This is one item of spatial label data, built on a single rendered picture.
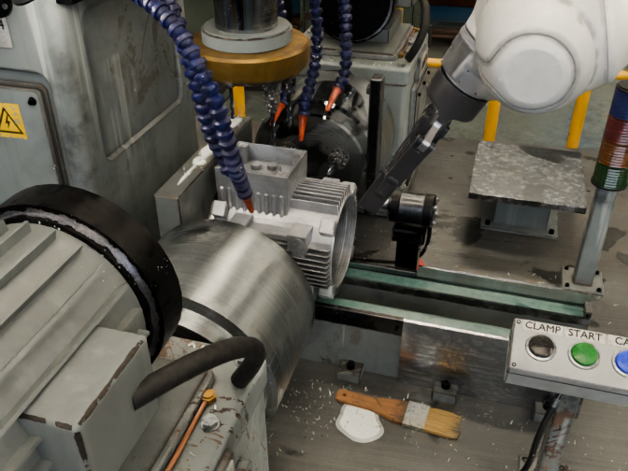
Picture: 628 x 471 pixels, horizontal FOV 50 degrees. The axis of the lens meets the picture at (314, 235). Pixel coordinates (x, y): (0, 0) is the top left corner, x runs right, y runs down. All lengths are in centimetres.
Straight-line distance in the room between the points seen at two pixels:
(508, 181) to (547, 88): 91
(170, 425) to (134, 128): 61
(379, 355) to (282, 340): 36
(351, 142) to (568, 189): 53
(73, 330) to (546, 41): 45
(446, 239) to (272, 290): 76
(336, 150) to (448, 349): 42
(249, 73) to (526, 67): 42
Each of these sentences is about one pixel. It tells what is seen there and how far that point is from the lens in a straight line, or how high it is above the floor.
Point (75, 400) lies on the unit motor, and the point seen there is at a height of 132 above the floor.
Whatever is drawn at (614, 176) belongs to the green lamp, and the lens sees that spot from 132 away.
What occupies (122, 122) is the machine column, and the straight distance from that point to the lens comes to 109.
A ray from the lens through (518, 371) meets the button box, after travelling 87.
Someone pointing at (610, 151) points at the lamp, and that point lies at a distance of 131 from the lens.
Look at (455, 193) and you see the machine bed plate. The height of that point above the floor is 80.
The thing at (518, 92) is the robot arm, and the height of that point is 141.
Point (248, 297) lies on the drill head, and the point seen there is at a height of 114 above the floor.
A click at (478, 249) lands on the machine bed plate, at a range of 151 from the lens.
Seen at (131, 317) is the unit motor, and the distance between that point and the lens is 54.
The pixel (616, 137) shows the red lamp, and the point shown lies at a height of 113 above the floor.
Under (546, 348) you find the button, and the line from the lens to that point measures 87.
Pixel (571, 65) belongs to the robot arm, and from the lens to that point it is 64.
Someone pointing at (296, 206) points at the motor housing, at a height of 109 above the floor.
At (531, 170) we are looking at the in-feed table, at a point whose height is 92.
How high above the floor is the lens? 163
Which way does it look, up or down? 33 degrees down
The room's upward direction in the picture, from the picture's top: straight up
